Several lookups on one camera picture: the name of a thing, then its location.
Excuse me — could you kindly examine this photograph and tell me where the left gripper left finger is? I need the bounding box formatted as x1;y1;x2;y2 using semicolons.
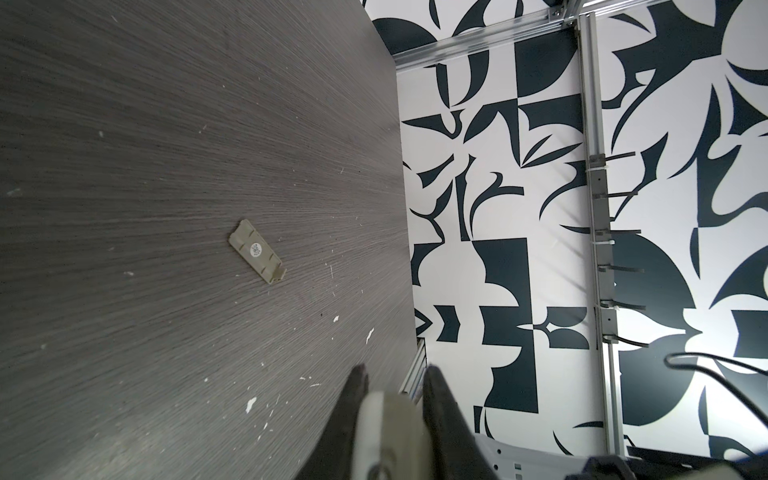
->
295;364;369;480

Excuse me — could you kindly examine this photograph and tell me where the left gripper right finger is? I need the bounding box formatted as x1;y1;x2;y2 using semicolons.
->
423;365;497;480

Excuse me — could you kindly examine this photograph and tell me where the white remote control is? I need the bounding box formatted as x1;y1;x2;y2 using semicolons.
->
350;391;435;480

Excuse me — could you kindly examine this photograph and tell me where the beige battery cover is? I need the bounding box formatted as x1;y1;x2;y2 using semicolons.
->
228;219;286;285

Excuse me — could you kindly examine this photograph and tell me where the black hook rail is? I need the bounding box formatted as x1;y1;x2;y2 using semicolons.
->
586;152;649;348

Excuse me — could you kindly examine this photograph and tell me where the aluminium frame bar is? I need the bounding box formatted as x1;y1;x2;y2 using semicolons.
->
393;0;657;74

